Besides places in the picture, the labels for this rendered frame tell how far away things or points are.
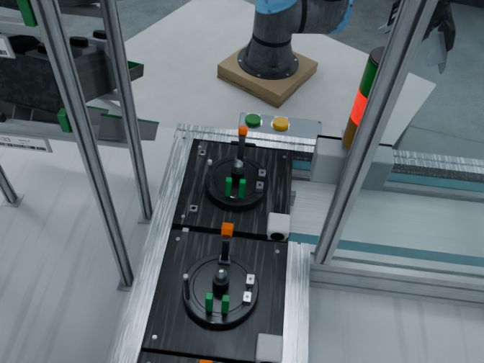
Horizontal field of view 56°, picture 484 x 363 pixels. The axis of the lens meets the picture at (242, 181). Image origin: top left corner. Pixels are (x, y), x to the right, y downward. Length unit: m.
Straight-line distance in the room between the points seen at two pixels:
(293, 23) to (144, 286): 0.81
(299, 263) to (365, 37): 2.58
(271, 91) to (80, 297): 0.74
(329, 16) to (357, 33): 2.04
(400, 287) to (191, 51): 0.98
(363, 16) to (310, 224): 2.70
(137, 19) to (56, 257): 2.48
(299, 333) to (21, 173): 0.78
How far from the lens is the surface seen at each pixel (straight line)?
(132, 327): 0.88
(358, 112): 0.67
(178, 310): 0.86
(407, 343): 1.03
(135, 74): 0.90
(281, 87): 1.36
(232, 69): 1.41
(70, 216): 1.14
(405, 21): 0.55
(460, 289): 1.05
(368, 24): 3.52
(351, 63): 1.59
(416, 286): 1.02
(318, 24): 1.36
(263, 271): 0.90
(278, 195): 1.00
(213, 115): 1.32
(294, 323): 0.88
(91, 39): 0.90
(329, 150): 0.73
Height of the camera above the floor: 1.76
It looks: 51 degrees down
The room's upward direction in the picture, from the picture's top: 5 degrees clockwise
